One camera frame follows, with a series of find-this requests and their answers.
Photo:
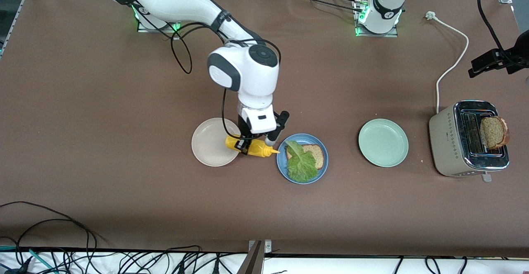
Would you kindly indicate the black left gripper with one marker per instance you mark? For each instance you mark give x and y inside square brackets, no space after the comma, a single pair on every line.
[521,47]

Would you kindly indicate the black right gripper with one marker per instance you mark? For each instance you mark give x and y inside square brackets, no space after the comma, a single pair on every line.
[244,132]

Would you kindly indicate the yellow squeeze bottle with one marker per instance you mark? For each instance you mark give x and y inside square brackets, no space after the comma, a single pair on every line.
[260,148]

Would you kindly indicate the green lettuce leaf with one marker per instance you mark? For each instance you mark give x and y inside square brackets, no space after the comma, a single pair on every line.
[301,164]

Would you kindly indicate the brown bread slice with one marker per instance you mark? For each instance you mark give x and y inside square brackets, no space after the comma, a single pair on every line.
[494,132]
[317,154]

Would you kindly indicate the cream white plate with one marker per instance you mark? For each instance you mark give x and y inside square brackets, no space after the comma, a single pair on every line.
[210,141]

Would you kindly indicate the blue plate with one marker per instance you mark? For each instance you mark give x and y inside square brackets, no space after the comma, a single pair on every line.
[283,170]

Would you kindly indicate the light green plate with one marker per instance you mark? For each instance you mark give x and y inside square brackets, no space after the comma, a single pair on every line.
[383,141]

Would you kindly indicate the beige steel toaster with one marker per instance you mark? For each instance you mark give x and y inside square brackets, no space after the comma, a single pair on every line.
[446,146]

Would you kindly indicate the metal table edge bracket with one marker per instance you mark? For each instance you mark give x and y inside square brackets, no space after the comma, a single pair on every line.
[254,261]

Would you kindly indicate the aluminium table edge rail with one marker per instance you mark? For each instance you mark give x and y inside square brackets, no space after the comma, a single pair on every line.
[20,15]

